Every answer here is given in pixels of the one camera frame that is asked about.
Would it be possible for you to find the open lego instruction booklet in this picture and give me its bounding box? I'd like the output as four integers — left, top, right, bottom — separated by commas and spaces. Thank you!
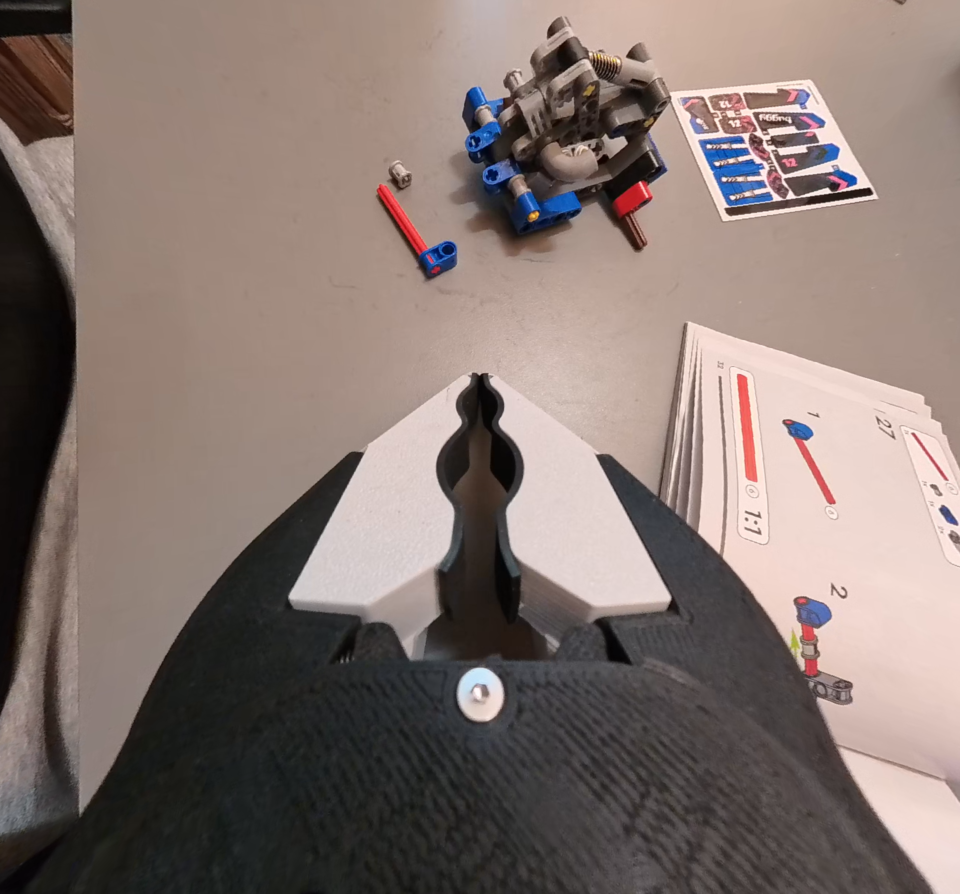
660, 321, 960, 894

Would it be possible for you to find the lego sticker sheet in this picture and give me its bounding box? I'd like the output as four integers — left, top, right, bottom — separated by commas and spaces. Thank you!
669, 78, 879, 223

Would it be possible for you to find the blue grey lego assembly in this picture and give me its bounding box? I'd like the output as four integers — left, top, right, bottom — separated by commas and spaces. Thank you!
461, 16, 674, 252

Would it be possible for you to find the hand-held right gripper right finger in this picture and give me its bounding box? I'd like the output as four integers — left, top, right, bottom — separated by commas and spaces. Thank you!
480, 372, 673, 659

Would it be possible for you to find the person's grey garment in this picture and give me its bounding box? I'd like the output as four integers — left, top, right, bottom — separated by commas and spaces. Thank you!
0, 117, 82, 839

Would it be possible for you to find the red axle with blue connector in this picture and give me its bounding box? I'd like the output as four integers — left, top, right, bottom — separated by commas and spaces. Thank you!
376, 183, 460, 279

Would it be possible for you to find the person's black garment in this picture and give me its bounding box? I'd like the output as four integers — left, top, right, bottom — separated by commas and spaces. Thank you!
0, 151, 78, 708

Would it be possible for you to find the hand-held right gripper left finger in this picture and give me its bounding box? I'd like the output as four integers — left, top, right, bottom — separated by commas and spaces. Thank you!
288, 372, 485, 661

